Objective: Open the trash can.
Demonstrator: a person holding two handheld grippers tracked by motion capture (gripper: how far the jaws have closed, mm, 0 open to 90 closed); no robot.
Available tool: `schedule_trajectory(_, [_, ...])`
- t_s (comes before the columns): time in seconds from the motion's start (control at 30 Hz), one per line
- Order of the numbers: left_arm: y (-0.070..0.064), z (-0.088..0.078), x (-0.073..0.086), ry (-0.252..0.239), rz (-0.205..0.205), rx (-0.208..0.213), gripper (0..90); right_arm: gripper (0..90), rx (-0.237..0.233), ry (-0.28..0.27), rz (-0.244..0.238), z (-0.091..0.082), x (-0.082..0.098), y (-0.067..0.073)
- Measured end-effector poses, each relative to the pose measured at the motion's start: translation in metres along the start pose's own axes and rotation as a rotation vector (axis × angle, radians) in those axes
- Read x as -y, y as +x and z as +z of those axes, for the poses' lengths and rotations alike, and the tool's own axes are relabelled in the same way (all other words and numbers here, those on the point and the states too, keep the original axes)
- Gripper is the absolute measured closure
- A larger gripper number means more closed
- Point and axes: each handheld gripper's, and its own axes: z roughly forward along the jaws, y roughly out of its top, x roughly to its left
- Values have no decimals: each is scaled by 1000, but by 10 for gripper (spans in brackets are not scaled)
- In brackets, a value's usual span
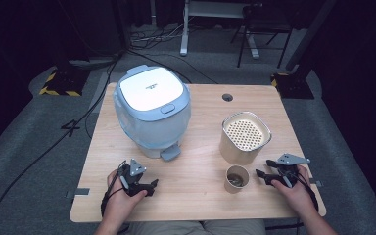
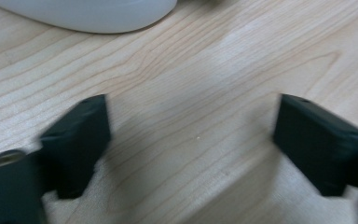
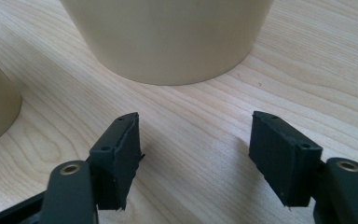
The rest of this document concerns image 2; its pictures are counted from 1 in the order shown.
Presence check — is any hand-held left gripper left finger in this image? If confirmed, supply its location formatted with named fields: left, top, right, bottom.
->
left=39, top=93, right=112, bottom=201

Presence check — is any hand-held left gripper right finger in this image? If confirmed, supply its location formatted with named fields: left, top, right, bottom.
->
left=272, top=93, right=358, bottom=198

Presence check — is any white pedal trash can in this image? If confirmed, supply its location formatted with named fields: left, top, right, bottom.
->
left=0, top=0, right=179, bottom=35

